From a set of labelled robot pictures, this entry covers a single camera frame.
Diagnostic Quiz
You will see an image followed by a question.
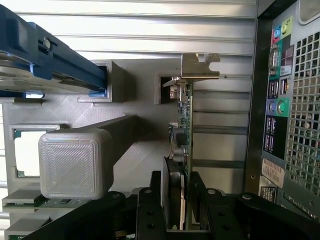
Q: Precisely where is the green RAM stick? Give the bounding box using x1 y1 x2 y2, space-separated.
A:
31 196 74 209

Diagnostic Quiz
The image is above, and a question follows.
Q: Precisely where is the grey 3D-printed parts rack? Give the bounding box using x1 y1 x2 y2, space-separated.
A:
0 59 191 240

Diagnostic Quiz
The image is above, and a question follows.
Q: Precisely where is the CPU chip with silver lid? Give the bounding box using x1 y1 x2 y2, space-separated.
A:
13 129 49 177

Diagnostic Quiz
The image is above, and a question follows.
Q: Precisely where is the black and grey PC case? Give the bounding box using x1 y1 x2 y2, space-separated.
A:
244 0 320 226

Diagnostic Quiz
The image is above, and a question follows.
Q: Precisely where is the silver hard disk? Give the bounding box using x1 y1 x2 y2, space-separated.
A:
0 49 102 95

